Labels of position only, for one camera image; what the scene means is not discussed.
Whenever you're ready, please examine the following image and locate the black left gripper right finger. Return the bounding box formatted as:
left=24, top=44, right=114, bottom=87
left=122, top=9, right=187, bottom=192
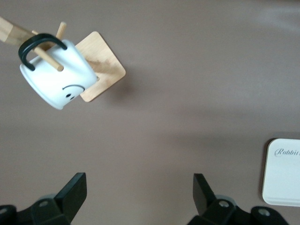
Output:
left=187, top=173, right=237, bottom=225

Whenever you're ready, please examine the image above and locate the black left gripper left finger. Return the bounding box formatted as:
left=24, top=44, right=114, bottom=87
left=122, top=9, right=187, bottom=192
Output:
left=30, top=172, right=88, bottom=225

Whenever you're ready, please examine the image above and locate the white smiley cup black handle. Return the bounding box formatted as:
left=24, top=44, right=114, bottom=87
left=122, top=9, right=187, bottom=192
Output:
left=18, top=33, right=98, bottom=111

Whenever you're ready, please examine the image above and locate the wooden cup rack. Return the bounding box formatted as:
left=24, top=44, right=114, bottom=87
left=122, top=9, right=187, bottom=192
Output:
left=0, top=15, right=127, bottom=103

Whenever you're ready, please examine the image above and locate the beige plastic tray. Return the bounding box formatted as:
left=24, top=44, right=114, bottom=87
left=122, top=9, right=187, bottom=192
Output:
left=261, top=138, right=300, bottom=207

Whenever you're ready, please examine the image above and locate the brown table cover mat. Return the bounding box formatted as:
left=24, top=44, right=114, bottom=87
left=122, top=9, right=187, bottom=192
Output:
left=0, top=0, right=300, bottom=225

